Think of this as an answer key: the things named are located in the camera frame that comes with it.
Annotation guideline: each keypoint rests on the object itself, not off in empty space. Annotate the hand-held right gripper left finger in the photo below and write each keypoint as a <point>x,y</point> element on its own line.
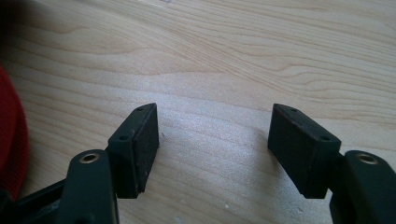
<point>132,155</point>

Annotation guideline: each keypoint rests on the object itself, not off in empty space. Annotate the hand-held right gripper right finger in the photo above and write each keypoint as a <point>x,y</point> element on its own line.
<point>303,152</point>

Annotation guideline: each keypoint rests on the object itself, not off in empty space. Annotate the red cloth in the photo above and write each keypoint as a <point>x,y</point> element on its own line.
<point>11,137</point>

